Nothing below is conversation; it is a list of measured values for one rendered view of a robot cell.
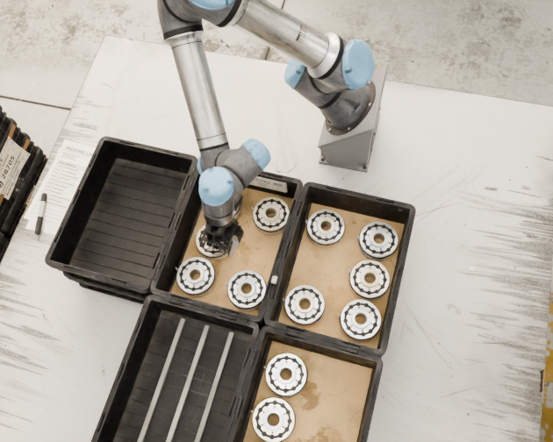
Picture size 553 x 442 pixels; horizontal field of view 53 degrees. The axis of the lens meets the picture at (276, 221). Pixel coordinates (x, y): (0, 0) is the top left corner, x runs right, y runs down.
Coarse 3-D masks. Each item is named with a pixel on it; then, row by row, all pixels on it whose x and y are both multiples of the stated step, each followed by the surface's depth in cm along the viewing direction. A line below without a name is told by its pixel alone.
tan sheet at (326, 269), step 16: (320, 208) 154; (352, 224) 152; (368, 224) 151; (400, 224) 151; (304, 240) 151; (352, 240) 150; (400, 240) 149; (304, 256) 149; (320, 256) 149; (336, 256) 148; (352, 256) 148; (304, 272) 147; (320, 272) 147; (336, 272) 147; (288, 288) 146; (320, 288) 145; (336, 288) 145; (304, 304) 144; (336, 304) 143; (384, 304) 142; (288, 320) 143; (320, 320) 142; (336, 320) 142; (336, 336) 140
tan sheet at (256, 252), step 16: (256, 192) 158; (240, 224) 154; (192, 240) 153; (256, 240) 152; (272, 240) 152; (192, 256) 152; (240, 256) 150; (256, 256) 150; (272, 256) 150; (224, 272) 149; (256, 272) 148; (176, 288) 148; (224, 288) 147; (224, 304) 146
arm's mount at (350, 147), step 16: (384, 80) 154; (368, 112) 153; (352, 128) 155; (368, 128) 150; (320, 144) 164; (336, 144) 161; (352, 144) 159; (368, 144) 157; (320, 160) 173; (336, 160) 171; (352, 160) 168; (368, 160) 172
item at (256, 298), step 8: (240, 272) 145; (248, 272) 145; (232, 280) 145; (240, 280) 145; (256, 280) 144; (232, 288) 144; (256, 288) 143; (264, 288) 143; (232, 296) 143; (240, 296) 143; (256, 296) 142; (240, 304) 142; (248, 304) 142; (256, 304) 142
